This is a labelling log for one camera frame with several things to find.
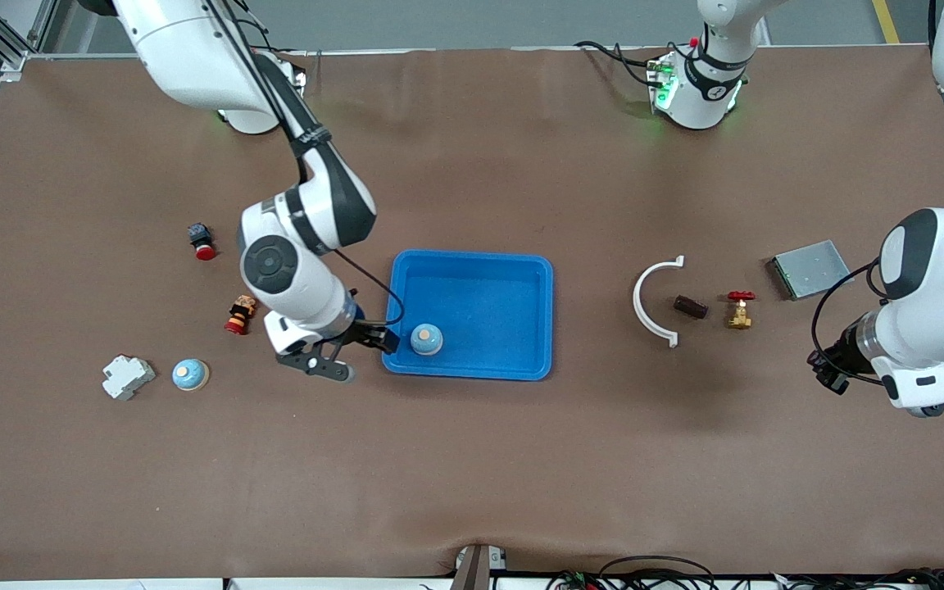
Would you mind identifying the brown table cover sheet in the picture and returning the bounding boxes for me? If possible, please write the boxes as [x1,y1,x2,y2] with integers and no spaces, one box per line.
[0,45,944,583]

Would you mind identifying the blue plastic tray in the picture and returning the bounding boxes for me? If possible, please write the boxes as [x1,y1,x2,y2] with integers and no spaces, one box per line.
[381,249,555,382]

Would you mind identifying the grey metal bracket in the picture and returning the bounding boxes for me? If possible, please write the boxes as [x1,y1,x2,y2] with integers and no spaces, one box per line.
[449,543,508,590]

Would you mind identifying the black looped cable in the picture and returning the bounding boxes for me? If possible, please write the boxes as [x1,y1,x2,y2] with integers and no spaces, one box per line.
[599,555,716,590]

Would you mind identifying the coloured wire bundle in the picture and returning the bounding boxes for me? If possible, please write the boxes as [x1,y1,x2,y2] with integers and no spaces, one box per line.
[546,568,604,590]

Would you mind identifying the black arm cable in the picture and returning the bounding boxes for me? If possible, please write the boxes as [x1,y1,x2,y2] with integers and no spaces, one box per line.
[210,0,405,329]
[810,0,944,388]

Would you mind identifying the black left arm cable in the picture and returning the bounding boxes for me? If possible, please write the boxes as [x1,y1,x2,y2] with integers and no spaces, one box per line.
[810,0,944,388]

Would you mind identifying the red push button yellow body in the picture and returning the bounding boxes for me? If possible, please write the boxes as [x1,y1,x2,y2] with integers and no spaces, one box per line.
[225,295,259,336]

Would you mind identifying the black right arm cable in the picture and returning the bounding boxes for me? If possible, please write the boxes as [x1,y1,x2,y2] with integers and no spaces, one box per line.
[210,0,405,329]

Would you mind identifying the black base cable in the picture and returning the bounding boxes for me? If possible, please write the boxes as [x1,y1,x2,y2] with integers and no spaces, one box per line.
[574,39,669,87]

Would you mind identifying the white curved pipe clamp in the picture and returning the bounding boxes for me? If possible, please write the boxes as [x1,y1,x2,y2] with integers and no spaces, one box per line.
[633,256,685,348]

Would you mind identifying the red push button black body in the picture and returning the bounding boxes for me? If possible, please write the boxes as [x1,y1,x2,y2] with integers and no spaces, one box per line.
[187,223,218,261]

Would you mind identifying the black cable bundle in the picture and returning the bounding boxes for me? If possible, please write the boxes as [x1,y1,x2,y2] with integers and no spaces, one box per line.
[767,565,944,590]

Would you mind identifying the brass valve with red handle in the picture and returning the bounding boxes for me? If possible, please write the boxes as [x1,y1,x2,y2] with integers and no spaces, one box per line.
[726,290,756,330]

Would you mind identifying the white circuit breaker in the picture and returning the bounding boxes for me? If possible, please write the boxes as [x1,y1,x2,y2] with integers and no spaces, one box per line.
[102,354,157,402]

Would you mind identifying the grey metal box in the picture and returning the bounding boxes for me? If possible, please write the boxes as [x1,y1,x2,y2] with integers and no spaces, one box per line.
[766,239,856,302]

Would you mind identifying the blue round service bell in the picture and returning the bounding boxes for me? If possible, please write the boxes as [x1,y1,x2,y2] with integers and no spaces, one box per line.
[172,358,211,393]
[410,323,444,357]

